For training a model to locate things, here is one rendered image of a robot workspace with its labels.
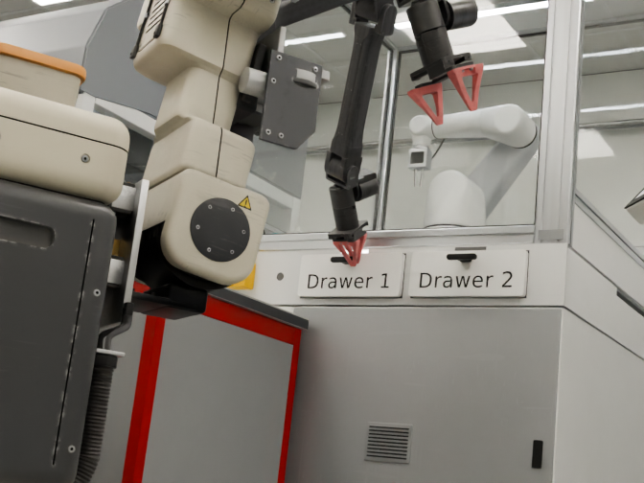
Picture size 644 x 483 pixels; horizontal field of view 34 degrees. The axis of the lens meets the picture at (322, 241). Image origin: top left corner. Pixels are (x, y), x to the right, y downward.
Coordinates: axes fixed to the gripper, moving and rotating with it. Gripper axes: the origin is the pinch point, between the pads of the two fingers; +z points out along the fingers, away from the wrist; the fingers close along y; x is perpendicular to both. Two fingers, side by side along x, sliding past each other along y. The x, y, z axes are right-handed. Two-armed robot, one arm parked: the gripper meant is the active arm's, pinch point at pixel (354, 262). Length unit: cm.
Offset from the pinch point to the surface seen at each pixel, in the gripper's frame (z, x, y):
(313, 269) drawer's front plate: 2.7, 13.0, 1.5
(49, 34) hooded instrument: -64, 103, 24
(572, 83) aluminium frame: -34, -51, 28
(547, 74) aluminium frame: -36, -45, 30
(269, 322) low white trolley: 7.3, 13.8, -21.3
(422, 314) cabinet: 12.3, -17.8, -3.5
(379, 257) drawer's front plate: 0.0, -5.4, 3.1
